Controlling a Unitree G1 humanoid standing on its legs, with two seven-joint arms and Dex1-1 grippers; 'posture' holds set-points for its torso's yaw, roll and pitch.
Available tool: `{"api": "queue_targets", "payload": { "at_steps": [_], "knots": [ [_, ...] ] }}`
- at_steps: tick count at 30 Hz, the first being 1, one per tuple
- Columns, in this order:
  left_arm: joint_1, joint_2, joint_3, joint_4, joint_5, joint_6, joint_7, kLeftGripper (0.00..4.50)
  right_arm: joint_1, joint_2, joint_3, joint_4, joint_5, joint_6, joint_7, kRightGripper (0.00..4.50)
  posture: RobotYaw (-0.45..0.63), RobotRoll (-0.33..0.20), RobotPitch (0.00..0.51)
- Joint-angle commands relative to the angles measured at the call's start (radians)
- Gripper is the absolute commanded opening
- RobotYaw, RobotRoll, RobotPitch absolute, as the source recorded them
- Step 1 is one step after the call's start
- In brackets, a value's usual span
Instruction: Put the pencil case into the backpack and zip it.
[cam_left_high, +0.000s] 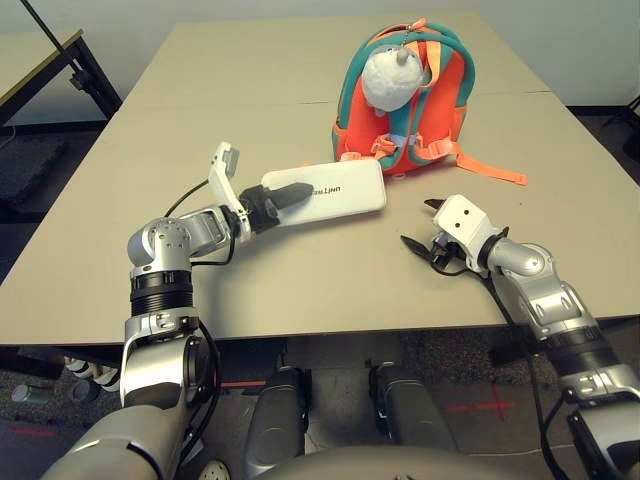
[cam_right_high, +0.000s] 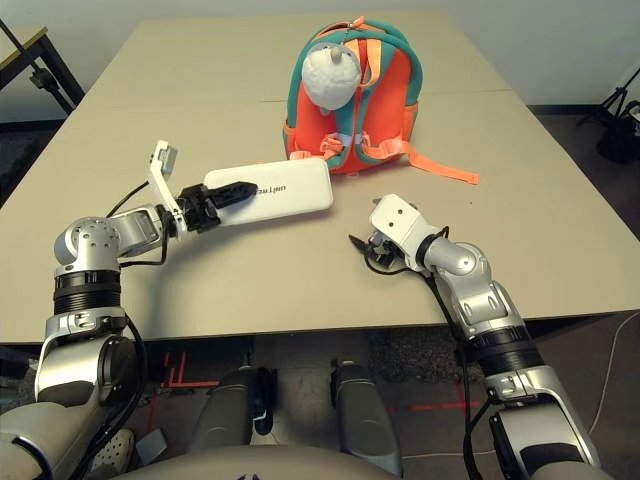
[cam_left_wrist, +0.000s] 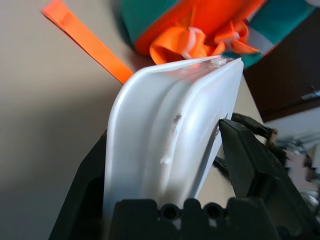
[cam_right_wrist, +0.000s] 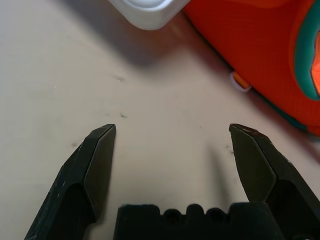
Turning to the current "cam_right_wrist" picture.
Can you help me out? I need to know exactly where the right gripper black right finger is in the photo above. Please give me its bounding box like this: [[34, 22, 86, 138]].
[[228, 123, 320, 240]]

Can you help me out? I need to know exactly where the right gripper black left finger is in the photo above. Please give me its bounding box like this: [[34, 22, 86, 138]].
[[24, 123, 117, 240]]

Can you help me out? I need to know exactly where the orange and teal backpack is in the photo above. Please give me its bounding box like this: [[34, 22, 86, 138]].
[[183, 0, 320, 137]]

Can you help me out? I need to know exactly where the white pencil case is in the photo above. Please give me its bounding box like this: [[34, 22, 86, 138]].
[[107, 0, 191, 31]]

